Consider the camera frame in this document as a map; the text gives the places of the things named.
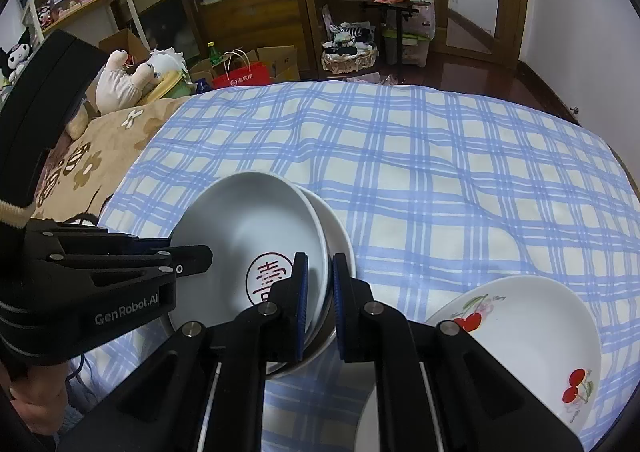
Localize plain white bowl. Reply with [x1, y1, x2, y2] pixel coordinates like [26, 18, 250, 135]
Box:
[265, 187, 357, 379]

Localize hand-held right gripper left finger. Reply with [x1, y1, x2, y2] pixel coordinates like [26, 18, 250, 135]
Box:
[60, 252, 311, 452]

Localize clear plastic storage box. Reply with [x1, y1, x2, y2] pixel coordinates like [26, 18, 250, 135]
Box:
[382, 0, 436, 67]

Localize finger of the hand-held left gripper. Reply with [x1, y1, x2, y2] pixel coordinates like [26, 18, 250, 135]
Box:
[75, 229, 173, 253]
[47, 243, 214, 281]

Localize person's left hand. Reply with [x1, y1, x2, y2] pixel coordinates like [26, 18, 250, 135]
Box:
[0, 364, 68, 435]

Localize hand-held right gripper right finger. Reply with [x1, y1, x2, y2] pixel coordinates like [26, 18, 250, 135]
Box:
[331, 253, 586, 452]

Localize red shopping bag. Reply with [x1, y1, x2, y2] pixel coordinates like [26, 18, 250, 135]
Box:
[212, 49, 273, 89]

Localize woven basket with socks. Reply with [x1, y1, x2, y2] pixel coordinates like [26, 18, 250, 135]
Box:
[321, 22, 378, 75]

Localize cardboard box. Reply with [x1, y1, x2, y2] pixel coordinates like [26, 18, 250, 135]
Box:
[255, 46, 301, 84]
[97, 28, 151, 68]

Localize blue plaid cloth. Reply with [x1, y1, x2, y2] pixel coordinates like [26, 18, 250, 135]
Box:
[97, 81, 640, 452]

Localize small dark folding table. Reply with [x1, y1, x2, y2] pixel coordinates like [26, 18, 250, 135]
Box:
[342, 0, 426, 65]

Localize black and white plush toy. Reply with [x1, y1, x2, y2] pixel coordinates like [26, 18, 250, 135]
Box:
[0, 29, 36, 88]

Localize bowl with red character inside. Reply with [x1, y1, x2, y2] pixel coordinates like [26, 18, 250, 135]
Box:
[167, 171, 330, 335]

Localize yellow-green plush item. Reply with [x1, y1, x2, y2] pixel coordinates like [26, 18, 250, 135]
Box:
[145, 72, 193, 103]

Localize wooden cabinet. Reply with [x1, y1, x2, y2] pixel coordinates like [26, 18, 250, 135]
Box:
[115, 0, 381, 78]

